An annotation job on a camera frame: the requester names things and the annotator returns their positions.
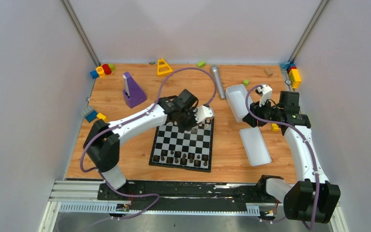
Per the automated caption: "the yellow triangle toy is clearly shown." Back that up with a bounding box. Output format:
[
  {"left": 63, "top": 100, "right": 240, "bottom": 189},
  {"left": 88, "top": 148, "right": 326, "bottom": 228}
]
[{"left": 157, "top": 58, "right": 173, "bottom": 76}]

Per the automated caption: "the silver microphone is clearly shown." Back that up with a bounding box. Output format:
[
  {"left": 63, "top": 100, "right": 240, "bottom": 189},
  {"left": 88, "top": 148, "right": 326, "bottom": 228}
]
[{"left": 210, "top": 64, "right": 226, "bottom": 100}]

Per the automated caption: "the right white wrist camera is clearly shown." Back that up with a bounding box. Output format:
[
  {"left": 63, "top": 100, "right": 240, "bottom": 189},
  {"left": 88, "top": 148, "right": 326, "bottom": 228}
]
[{"left": 256, "top": 84, "right": 273, "bottom": 107}]

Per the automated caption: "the blue block left corner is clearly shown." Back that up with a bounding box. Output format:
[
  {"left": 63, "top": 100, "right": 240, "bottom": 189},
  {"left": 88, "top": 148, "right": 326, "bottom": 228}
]
[{"left": 90, "top": 70, "right": 99, "bottom": 79}]

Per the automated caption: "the green block top centre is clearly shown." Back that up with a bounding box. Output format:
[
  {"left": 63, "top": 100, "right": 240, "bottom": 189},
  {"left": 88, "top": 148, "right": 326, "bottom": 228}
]
[{"left": 197, "top": 60, "right": 206, "bottom": 68}]

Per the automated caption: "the white box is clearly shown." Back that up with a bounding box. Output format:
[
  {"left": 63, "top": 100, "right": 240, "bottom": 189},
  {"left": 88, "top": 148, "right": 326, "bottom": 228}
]
[{"left": 226, "top": 84, "right": 248, "bottom": 122}]

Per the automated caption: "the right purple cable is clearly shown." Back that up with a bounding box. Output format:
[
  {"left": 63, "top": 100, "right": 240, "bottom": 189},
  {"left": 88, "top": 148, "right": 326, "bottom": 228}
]
[{"left": 245, "top": 85, "right": 321, "bottom": 231}]

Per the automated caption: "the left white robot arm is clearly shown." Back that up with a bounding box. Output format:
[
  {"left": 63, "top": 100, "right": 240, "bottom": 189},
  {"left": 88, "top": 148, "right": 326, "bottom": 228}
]
[{"left": 83, "top": 89, "right": 214, "bottom": 200}]

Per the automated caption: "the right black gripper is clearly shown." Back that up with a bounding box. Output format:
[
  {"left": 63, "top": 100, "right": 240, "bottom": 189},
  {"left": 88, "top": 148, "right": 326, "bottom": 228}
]
[{"left": 243, "top": 97, "right": 282, "bottom": 128}]

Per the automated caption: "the small yellow block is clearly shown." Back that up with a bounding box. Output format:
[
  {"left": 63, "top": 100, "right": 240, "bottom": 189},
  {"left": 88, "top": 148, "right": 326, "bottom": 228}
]
[
  {"left": 271, "top": 123, "right": 279, "bottom": 132},
  {"left": 97, "top": 113, "right": 108, "bottom": 122}
]

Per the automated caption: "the purple cable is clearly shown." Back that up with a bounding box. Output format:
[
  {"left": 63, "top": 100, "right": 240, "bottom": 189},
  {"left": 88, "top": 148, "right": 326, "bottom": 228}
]
[
  {"left": 79, "top": 67, "right": 218, "bottom": 221},
  {"left": 245, "top": 85, "right": 321, "bottom": 231}
]

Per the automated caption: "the small yellow block left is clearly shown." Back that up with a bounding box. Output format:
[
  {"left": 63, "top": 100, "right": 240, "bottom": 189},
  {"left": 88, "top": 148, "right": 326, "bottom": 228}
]
[{"left": 97, "top": 113, "right": 108, "bottom": 122}]

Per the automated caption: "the grey blue brick left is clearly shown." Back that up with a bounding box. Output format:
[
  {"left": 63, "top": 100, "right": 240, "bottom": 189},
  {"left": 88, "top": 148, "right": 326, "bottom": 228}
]
[{"left": 81, "top": 105, "right": 98, "bottom": 123}]

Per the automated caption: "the white box lid tray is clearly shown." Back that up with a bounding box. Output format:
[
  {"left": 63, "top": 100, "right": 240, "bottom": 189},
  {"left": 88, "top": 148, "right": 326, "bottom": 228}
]
[{"left": 239, "top": 127, "right": 271, "bottom": 167}]

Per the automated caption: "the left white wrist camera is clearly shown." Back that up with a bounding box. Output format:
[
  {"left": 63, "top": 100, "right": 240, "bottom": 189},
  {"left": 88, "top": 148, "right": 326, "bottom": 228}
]
[{"left": 194, "top": 105, "right": 214, "bottom": 125}]

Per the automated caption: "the yellow cylinder block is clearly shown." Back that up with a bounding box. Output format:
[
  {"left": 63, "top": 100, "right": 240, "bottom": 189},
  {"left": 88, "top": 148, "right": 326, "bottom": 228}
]
[{"left": 96, "top": 66, "right": 106, "bottom": 77}]

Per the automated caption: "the brown wooden block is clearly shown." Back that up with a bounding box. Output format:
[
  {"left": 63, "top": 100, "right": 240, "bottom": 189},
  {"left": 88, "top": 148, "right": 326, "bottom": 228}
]
[{"left": 264, "top": 68, "right": 273, "bottom": 77}]

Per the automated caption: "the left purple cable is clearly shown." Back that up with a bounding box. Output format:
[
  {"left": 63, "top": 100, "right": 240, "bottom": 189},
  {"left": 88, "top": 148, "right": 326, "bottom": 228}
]
[{"left": 79, "top": 67, "right": 218, "bottom": 221}]

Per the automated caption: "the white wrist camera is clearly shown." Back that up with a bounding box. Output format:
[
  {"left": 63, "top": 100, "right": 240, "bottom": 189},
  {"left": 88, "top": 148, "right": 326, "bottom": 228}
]
[
  {"left": 194, "top": 105, "right": 214, "bottom": 125},
  {"left": 256, "top": 84, "right": 273, "bottom": 107}
]

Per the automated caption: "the red cylinder block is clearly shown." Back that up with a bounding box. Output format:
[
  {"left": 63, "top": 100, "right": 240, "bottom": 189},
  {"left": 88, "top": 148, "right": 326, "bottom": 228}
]
[{"left": 102, "top": 64, "right": 112, "bottom": 75}]

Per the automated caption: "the yellow brick stack right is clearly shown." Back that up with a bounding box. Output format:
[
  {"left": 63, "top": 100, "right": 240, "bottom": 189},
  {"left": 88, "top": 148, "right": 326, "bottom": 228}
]
[{"left": 288, "top": 68, "right": 302, "bottom": 89}]

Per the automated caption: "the purple metronome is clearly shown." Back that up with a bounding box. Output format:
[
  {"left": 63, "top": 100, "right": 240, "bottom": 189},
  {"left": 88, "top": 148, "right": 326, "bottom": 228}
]
[{"left": 122, "top": 72, "right": 147, "bottom": 108}]

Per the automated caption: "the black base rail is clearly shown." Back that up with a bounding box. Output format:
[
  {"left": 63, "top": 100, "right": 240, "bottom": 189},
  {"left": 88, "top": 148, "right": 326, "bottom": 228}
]
[{"left": 97, "top": 180, "right": 283, "bottom": 212}]

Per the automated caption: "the small yellow block right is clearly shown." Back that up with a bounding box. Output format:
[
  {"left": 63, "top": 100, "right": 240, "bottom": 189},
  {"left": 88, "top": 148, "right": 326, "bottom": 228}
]
[{"left": 271, "top": 123, "right": 279, "bottom": 132}]

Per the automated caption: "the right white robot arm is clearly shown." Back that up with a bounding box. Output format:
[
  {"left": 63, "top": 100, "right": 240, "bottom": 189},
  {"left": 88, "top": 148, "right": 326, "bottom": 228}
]
[{"left": 243, "top": 89, "right": 341, "bottom": 229}]

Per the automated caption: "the black white chessboard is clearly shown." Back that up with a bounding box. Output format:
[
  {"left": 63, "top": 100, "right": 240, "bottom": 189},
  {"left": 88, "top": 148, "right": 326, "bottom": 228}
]
[{"left": 149, "top": 119, "right": 214, "bottom": 173}]

